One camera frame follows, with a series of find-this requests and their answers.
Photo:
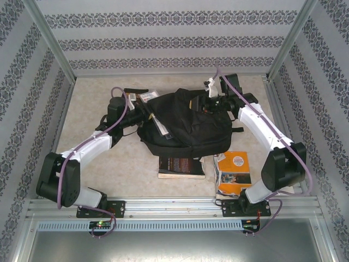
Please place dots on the black backpack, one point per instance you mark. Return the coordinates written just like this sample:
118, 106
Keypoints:
196, 131

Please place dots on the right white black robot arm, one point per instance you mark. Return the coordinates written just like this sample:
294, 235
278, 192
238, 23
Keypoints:
280, 174

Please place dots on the aluminium mounting rail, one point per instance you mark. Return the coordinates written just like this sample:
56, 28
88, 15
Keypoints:
174, 207

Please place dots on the controller board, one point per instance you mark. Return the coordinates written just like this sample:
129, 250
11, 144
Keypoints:
251, 225
101, 224

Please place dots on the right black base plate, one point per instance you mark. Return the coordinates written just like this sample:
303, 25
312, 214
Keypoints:
229, 208

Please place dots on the right controller board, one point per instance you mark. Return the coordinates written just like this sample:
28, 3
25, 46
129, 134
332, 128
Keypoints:
251, 225

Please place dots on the thick black paperback book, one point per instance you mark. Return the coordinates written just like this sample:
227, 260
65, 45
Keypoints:
180, 166

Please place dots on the left aluminium frame post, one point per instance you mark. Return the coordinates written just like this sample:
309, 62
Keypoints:
51, 41

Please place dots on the grey stapler pack red label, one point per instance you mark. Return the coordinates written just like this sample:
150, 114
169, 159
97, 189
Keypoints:
149, 96

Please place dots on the grey sheet metal panel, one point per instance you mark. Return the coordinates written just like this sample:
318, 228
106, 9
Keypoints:
174, 245

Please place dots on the black book yellow Chinese title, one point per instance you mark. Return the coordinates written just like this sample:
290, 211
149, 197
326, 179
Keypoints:
136, 90

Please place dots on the worn orange blue book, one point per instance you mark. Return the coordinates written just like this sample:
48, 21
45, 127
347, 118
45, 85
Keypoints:
231, 169

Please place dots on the right aluminium side rail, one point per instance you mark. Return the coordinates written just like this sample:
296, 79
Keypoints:
270, 90

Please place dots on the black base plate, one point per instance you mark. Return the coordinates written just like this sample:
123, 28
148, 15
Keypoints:
229, 208
118, 208

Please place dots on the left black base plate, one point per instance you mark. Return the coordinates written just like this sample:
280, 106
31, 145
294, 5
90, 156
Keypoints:
118, 208

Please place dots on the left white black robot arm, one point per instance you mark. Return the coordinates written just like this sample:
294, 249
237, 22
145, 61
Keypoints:
90, 147

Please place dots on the aluminium side rail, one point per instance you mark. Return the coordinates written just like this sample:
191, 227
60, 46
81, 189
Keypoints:
270, 90
63, 114

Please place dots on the right aluminium frame post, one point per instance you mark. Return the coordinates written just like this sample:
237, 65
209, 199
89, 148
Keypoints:
292, 38

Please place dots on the left aluminium side rail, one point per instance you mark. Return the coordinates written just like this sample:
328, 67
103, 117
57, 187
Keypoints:
63, 114

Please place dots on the aluminium frame post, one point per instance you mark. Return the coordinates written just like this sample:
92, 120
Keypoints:
51, 41
292, 38

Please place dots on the left controller board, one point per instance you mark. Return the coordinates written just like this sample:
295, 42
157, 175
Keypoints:
101, 224

